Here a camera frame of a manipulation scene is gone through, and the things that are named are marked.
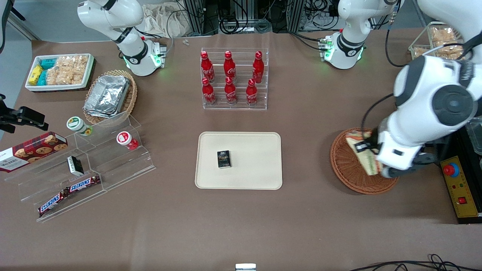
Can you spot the red emergency stop button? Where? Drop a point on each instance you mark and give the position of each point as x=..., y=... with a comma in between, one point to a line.
x=450, y=170

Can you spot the brown round wicker basket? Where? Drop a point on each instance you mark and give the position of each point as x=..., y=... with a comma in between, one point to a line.
x=346, y=169

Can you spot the clear rice cracker bag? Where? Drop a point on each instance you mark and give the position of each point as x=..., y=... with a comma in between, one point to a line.
x=64, y=76
x=73, y=62

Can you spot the red cola bottle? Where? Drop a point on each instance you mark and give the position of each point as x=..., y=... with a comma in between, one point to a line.
x=230, y=92
x=251, y=94
x=208, y=93
x=229, y=67
x=207, y=69
x=258, y=69

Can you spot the triangle sandwich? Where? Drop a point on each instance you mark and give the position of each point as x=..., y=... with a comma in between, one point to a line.
x=368, y=165

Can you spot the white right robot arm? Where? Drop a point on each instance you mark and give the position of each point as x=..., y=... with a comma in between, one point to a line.
x=113, y=15

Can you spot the clear acrylic stepped shelf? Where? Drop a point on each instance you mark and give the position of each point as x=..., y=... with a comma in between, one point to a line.
x=113, y=169

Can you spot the black curved pole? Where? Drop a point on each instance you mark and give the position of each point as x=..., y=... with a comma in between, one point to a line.
x=4, y=26

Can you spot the beige plastic tray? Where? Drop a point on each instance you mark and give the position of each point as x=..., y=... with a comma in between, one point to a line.
x=252, y=162

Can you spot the clear plastic box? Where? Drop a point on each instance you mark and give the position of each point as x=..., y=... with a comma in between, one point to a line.
x=475, y=135

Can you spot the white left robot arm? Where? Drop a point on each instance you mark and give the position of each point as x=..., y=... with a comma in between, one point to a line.
x=433, y=98

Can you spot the small white device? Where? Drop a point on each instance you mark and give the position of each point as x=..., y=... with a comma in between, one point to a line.
x=245, y=267

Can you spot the aluminium frame post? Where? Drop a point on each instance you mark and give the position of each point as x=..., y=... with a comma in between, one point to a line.
x=295, y=15
x=197, y=17

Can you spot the light oval wicker basket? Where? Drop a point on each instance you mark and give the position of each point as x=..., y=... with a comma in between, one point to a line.
x=131, y=98

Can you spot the red tartan cookie box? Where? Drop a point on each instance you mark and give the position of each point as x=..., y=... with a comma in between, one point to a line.
x=34, y=150

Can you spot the black equipment base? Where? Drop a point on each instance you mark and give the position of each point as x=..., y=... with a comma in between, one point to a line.
x=475, y=180

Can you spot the small black card box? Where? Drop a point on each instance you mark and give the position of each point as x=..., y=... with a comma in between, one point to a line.
x=223, y=159

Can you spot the white rectangular bin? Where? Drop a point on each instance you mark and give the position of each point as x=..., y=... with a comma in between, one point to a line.
x=60, y=87

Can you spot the yellow control box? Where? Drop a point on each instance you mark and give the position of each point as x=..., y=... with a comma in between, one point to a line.
x=461, y=188

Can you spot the brown snickers bar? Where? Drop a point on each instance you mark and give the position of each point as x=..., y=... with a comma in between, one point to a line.
x=52, y=202
x=84, y=183

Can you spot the clear acrylic bottle rack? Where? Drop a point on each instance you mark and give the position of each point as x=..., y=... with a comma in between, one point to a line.
x=241, y=106

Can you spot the silver foil container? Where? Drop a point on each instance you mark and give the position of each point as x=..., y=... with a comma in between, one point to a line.
x=109, y=92
x=99, y=114

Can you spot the teal snack pack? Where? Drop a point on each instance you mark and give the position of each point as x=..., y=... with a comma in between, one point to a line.
x=42, y=78
x=48, y=63

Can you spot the red lid cup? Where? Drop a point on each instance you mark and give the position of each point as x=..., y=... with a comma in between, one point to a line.
x=125, y=139

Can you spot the beige crumpled cloth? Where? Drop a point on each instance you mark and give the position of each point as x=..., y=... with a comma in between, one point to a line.
x=162, y=20

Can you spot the green lid cup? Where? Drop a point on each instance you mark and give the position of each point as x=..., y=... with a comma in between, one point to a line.
x=77, y=125

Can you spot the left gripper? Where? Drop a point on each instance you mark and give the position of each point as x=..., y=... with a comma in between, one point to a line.
x=371, y=145

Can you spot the small black white box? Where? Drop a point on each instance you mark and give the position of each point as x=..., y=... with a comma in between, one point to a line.
x=75, y=165

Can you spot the yellow snack pack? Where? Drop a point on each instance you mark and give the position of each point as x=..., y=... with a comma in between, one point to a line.
x=35, y=75

